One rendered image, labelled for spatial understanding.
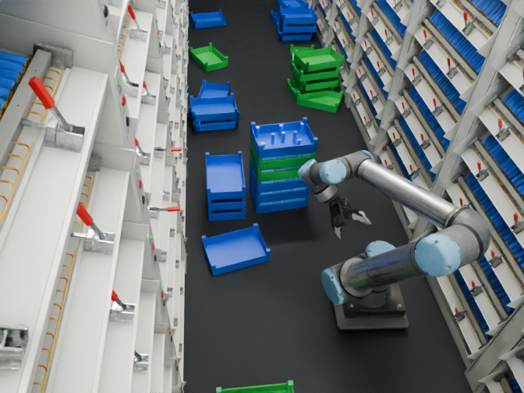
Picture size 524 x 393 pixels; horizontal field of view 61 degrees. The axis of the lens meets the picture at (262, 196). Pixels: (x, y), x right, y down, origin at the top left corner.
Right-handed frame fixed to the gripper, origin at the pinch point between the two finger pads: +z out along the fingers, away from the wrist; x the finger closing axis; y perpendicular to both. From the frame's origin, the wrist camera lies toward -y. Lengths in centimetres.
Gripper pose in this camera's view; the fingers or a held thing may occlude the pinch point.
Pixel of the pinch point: (355, 233)
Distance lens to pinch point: 194.3
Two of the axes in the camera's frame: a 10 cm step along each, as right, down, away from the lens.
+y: 2.4, -4.9, 8.4
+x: -7.5, 4.6, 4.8
